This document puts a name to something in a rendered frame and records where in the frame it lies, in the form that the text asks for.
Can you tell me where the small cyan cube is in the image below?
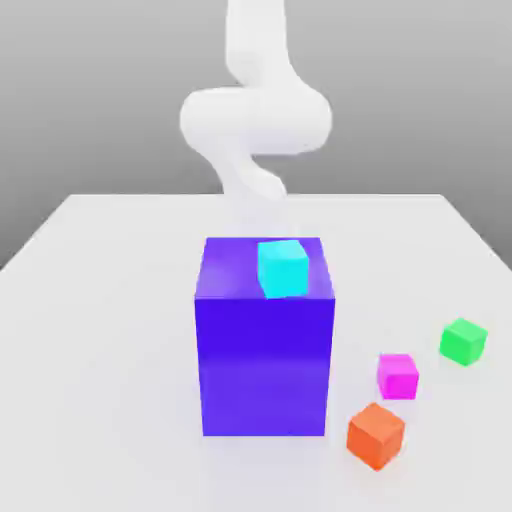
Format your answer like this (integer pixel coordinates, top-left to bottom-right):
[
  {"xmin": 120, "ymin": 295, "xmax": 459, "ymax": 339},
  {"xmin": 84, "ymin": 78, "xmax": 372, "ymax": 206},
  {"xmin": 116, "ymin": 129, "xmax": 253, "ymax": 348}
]
[{"xmin": 256, "ymin": 238, "xmax": 310, "ymax": 300}]

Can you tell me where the small magenta cube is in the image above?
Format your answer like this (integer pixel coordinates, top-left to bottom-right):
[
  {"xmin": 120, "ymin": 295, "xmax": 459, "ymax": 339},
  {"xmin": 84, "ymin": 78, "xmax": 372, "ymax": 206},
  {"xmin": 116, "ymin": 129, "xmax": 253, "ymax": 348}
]
[{"xmin": 376, "ymin": 352, "xmax": 420, "ymax": 401}]

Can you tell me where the small orange cube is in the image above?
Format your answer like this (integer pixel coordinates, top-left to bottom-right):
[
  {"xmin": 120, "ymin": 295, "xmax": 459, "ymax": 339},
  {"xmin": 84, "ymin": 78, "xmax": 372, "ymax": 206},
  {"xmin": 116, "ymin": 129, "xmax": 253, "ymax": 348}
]
[{"xmin": 346, "ymin": 401, "xmax": 406, "ymax": 472}]

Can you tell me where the small green cube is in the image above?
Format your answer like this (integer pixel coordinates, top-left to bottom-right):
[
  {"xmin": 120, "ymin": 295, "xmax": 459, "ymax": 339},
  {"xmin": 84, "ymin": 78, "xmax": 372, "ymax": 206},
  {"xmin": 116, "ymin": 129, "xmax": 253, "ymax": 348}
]
[{"xmin": 438, "ymin": 317, "xmax": 489, "ymax": 367}]

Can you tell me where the large purple box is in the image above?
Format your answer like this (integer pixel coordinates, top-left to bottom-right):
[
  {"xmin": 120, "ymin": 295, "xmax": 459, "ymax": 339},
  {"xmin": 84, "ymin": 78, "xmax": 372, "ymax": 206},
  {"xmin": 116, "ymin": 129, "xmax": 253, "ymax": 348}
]
[{"xmin": 193, "ymin": 236, "xmax": 336, "ymax": 438}]

